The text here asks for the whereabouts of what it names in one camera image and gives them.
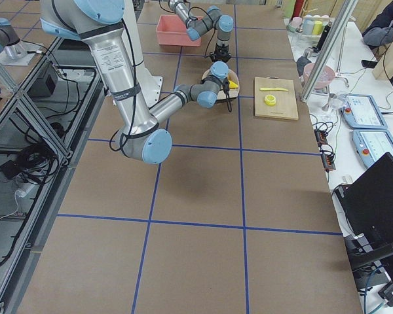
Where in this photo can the yellow plastic knife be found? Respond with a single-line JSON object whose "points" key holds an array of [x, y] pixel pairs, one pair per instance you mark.
{"points": [[277, 89]]}

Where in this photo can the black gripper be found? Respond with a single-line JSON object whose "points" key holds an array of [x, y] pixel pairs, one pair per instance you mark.
{"points": [[225, 86], [221, 52]]}

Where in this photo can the upper blue teach pendant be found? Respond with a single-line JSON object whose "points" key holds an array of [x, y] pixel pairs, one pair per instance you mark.
{"points": [[361, 112]]}

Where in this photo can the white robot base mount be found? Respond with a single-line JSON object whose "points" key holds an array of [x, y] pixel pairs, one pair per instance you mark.
{"points": [[150, 85]]}

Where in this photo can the blue teach pendant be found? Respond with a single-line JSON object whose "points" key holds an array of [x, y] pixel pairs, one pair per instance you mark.
{"points": [[361, 112], [372, 144]]}

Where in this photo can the lower blue teach pendant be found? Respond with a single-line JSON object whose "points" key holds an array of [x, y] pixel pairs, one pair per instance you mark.
{"points": [[372, 144]]}

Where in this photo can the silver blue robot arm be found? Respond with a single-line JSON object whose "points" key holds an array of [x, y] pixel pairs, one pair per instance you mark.
{"points": [[100, 25], [198, 21]]}

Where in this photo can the pink bowl with clear pieces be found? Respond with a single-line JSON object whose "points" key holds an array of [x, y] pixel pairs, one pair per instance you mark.
{"points": [[325, 78]]}

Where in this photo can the pink plastic bin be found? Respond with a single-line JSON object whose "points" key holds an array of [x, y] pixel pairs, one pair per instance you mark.
{"points": [[171, 31]]}

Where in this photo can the aluminium frame post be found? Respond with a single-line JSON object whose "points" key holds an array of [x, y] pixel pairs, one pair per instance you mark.
{"points": [[337, 28]]}

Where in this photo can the yellow toy corn cob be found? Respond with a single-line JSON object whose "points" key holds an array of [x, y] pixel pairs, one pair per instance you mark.
{"points": [[233, 85]]}

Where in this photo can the yellow lemon slices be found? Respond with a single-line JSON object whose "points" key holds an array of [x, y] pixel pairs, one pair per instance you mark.
{"points": [[270, 100]]}

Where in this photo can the wooden cutting board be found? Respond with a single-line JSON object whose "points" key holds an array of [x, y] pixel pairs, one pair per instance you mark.
{"points": [[286, 105]]}

